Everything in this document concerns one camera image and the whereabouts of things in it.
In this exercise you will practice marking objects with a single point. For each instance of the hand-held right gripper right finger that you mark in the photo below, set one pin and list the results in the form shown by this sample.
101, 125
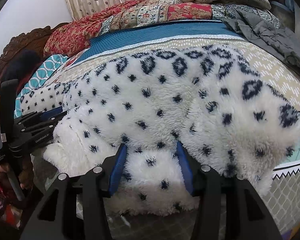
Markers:
186, 172

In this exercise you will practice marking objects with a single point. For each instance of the floral bed sheet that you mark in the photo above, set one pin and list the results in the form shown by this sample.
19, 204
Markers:
73, 60

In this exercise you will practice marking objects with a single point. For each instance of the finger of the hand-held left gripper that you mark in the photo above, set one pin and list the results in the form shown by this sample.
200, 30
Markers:
35, 117
37, 138

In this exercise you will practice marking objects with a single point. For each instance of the carved wooden headboard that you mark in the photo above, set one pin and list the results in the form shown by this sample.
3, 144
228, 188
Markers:
15, 45

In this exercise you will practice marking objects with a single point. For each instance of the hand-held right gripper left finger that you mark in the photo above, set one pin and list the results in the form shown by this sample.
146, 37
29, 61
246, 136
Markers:
117, 170

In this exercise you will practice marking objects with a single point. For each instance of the person's left hand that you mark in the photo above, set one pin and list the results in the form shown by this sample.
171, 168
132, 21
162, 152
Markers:
27, 172

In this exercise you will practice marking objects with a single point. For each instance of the red patterned patchwork quilt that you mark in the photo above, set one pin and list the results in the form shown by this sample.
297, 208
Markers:
72, 32

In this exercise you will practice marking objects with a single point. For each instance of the navy folded clothing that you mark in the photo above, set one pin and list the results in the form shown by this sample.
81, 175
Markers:
22, 62

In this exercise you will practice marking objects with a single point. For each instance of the teal patterned pillow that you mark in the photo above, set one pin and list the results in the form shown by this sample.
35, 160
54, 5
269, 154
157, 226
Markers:
45, 70

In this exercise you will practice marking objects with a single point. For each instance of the white spotted fleece garment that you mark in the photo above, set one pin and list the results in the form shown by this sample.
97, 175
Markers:
152, 105

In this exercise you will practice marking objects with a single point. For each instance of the grey jacket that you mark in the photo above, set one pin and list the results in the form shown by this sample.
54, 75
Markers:
265, 35

